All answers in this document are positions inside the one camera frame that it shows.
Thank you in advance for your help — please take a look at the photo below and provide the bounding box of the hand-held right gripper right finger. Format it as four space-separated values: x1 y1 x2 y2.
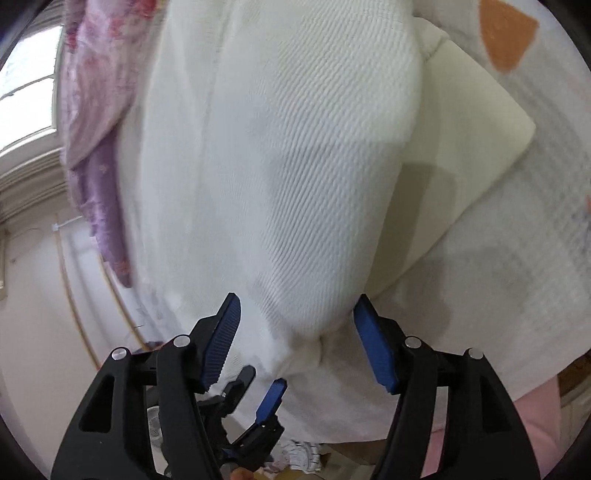
353 294 541 480

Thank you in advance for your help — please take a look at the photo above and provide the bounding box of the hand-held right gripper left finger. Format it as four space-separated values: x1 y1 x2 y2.
51 292 242 480

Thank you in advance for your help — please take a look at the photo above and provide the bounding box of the white patterned cloth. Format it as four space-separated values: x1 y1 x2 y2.
276 440 325 472

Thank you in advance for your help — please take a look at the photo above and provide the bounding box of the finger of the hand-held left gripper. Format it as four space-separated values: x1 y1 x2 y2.
238 378 289 445
198 364 257 418

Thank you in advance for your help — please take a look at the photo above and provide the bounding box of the white waffle jacket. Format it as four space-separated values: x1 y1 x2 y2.
117 0 536 370

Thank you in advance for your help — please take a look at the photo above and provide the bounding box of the pink floral blanket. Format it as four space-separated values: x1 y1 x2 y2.
60 0 171 171

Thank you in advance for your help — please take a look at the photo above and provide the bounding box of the window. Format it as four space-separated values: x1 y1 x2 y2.
0 23 65 160

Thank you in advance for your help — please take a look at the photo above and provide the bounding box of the person's pink clothing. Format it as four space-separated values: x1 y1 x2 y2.
416 378 565 480

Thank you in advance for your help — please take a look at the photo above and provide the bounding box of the purple blanket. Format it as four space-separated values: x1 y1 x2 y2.
69 134 136 289

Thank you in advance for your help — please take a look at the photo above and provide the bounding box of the leaf printed bed sheet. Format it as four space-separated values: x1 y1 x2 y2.
134 0 591 444

